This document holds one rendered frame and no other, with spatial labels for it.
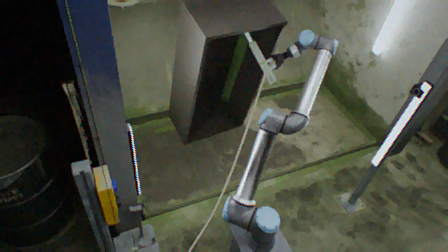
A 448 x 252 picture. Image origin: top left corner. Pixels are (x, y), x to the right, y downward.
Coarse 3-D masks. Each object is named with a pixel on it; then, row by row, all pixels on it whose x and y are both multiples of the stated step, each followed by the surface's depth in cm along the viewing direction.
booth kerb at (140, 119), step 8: (272, 88) 406; (280, 88) 413; (288, 88) 419; (296, 88) 426; (264, 96) 411; (160, 112) 357; (168, 112) 362; (128, 120) 346; (136, 120) 351; (144, 120) 355; (152, 120) 360
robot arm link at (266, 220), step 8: (256, 208) 201; (264, 208) 198; (256, 216) 194; (264, 216) 194; (272, 216) 195; (248, 224) 196; (256, 224) 194; (264, 224) 191; (272, 224) 192; (256, 232) 196; (264, 232) 193; (272, 232) 193; (264, 240) 199
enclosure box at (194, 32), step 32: (192, 0) 207; (224, 0) 214; (256, 0) 221; (192, 32) 204; (224, 32) 196; (256, 32) 248; (192, 64) 219; (224, 64) 280; (256, 64) 261; (192, 96) 235; (224, 96) 323; (192, 128) 299; (224, 128) 306
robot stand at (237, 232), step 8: (232, 232) 215; (240, 232) 215; (280, 232) 218; (232, 240) 222; (240, 240) 211; (280, 240) 214; (232, 248) 226; (240, 248) 208; (248, 248) 208; (272, 248) 210; (280, 248) 210; (288, 248) 211
